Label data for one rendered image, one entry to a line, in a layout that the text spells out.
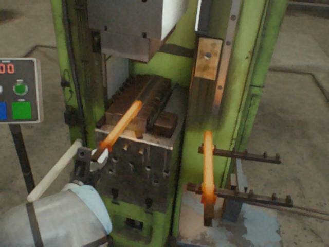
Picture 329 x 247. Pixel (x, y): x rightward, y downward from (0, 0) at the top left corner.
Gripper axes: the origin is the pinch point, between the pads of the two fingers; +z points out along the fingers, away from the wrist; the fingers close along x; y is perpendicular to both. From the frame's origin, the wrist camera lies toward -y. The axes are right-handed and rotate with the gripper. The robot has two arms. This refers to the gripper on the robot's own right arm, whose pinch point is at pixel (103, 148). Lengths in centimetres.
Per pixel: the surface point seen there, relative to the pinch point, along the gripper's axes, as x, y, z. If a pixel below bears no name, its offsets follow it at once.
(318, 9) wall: 165, 88, 657
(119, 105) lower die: -8.7, 3.2, 35.4
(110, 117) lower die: -10.1, 5.3, 27.7
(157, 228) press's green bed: 17, 69, 24
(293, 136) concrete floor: 104, 101, 189
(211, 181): 41.8, -1.1, -4.0
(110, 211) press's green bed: -11, 67, 24
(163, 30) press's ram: 13.1, -38.6, 28.2
